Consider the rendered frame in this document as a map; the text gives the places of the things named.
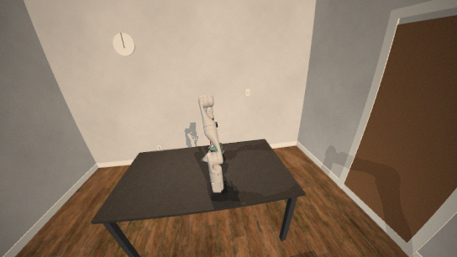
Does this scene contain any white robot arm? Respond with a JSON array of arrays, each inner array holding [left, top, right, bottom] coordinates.
[[198, 95, 223, 192]]

